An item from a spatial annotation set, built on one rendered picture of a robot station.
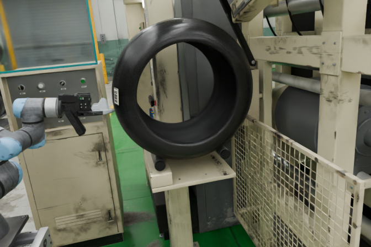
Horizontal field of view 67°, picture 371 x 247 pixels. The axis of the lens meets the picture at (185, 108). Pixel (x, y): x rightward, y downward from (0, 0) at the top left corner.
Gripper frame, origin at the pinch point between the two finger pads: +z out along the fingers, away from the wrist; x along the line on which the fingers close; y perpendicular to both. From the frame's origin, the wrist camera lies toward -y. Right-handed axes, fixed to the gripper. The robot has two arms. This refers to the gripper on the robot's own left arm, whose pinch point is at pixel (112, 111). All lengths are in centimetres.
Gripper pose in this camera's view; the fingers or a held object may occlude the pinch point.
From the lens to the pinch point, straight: 117.8
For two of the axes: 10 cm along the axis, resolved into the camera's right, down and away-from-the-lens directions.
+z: 9.7, -0.2, 2.3
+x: -2.3, -2.3, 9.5
